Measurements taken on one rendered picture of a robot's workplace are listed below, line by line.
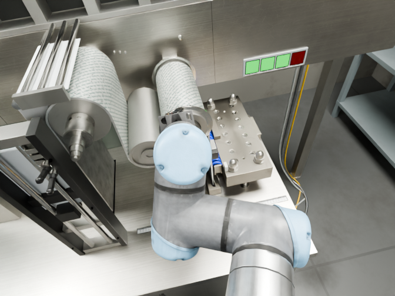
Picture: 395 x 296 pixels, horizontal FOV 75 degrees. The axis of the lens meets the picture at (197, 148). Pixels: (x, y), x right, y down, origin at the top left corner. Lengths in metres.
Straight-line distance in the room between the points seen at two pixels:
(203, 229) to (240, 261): 0.06
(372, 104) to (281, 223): 2.37
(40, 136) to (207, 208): 0.34
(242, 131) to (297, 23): 0.42
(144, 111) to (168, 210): 0.49
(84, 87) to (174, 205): 0.41
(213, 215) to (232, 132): 0.66
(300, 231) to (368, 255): 1.68
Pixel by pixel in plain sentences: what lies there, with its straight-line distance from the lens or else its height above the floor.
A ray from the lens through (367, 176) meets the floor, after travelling 2.35.
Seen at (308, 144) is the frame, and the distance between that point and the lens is 1.85.
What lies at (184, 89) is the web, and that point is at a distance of 0.73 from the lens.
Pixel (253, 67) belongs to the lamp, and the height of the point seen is 1.18.
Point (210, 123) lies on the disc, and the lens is 0.70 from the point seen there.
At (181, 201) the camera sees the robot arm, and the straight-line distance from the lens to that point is 0.35.
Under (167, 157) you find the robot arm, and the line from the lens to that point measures 0.31.
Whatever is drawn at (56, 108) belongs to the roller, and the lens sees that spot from 0.67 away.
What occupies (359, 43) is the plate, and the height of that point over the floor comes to 1.19.
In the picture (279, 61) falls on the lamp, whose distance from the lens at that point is 1.07.
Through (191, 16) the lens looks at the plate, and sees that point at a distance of 0.90.
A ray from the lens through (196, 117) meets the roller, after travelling 0.67.
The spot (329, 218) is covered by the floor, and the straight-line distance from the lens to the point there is 2.05.
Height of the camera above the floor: 1.74
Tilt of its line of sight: 49 degrees down
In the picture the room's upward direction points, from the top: 8 degrees counter-clockwise
